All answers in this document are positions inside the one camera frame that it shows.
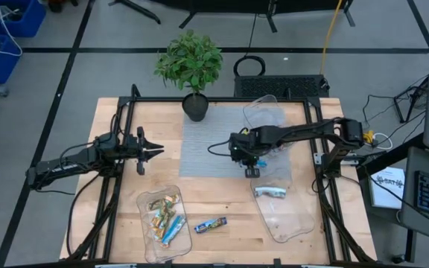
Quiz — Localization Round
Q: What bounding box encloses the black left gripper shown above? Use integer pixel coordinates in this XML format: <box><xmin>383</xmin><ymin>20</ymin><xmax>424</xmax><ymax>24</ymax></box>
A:
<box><xmin>127</xmin><ymin>126</ymin><xmax>165</xmax><ymax>176</ymax></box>

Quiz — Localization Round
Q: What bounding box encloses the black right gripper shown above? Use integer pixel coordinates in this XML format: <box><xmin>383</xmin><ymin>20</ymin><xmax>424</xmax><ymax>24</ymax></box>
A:
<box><xmin>228</xmin><ymin>128</ymin><xmax>262</xmax><ymax>179</ymax></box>

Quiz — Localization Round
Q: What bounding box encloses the clear plastic bin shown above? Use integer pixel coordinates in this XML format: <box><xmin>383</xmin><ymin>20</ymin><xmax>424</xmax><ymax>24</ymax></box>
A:
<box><xmin>250</xmin><ymin>163</ymin><xmax>317</xmax><ymax>244</ymax></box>
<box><xmin>136</xmin><ymin>185</ymin><xmax>194</xmax><ymax>264</ymax></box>
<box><xmin>242</xmin><ymin>94</ymin><xmax>293</xmax><ymax>153</ymax></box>

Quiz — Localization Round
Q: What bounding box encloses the silver green granola bar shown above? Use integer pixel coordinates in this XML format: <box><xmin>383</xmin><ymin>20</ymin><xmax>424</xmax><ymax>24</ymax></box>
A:
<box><xmin>254</xmin><ymin>185</ymin><xmax>287</xmax><ymax>199</ymax></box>

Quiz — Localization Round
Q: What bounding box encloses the gold green granola bar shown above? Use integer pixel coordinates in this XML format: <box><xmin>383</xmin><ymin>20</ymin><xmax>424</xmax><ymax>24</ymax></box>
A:
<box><xmin>147</xmin><ymin>194</ymin><xmax>181</xmax><ymax>211</ymax></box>

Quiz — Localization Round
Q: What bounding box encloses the orange green granola bar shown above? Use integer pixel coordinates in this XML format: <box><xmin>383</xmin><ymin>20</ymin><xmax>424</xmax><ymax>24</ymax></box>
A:
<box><xmin>150</xmin><ymin>208</ymin><xmax>177</xmax><ymax>229</ymax></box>

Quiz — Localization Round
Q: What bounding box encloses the pale blue gold granola bar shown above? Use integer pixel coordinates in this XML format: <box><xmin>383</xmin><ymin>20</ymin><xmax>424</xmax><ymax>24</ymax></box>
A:
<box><xmin>161</xmin><ymin>214</ymin><xmax>187</xmax><ymax>246</ymax></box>

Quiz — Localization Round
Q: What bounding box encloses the Chewy oatmeal raisin granola bar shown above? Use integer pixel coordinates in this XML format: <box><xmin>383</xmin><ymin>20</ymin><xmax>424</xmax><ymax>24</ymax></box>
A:
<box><xmin>194</xmin><ymin>217</ymin><xmax>228</xmax><ymax>235</ymax></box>

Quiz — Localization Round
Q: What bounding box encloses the grey ribbed mat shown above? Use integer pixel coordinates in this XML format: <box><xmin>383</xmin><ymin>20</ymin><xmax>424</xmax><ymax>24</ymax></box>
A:
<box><xmin>179</xmin><ymin>105</ymin><xmax>293</xmax><ymax>179</ymax></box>

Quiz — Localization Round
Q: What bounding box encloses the black perforated computer case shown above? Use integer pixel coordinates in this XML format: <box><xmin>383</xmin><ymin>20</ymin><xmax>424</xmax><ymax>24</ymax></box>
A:
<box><xmin>233</xmin><ymin>74</ymin><xmax>330</xmax><ymax>99</ymax></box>

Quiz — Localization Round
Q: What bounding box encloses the green plant in black pot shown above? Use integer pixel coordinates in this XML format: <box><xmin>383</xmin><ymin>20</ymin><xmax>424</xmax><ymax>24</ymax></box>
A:
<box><xmin>153</xmin><ymin>29</ymin><xmax>223</xmax><ymax>123</ymax></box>

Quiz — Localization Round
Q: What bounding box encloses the black partition screen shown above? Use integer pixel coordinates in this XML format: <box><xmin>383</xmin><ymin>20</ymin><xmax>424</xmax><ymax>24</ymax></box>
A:
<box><xmin>266</xmin><ymin>0</ymin><xmax>356</xmax><ymax>34</ymax></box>
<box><xmin>150</xmin><ymin>0</ymin><xmax>275</xmax><ymax>30</ymax></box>

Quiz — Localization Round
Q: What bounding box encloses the white booklet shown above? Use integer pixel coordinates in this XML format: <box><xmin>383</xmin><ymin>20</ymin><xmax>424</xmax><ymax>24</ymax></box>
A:
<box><xmin>369</xmin><ymin>166</ymin><xmax>406</xmax><ymax>210</ymax></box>

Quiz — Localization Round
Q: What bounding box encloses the black metal table frame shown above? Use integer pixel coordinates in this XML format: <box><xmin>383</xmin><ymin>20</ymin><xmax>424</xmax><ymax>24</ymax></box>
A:
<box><xmin>60</xmin><ymin>83</ymin><xmax>378</xmax><ymax>268</ymax></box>

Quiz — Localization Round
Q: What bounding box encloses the black coiled cable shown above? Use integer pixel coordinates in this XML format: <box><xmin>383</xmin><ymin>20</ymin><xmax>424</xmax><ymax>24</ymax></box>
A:
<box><xmin>232</xmin><ymin>54</ymin><xmax>267</xmax><ymax>77</ymax></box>

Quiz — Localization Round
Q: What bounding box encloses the yellow cable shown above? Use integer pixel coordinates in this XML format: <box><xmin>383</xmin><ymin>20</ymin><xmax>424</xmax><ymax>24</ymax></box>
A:
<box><xmin>319</xmin><ymin>0</ymin><xmax>344</xmax><ymax>75</ymax></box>

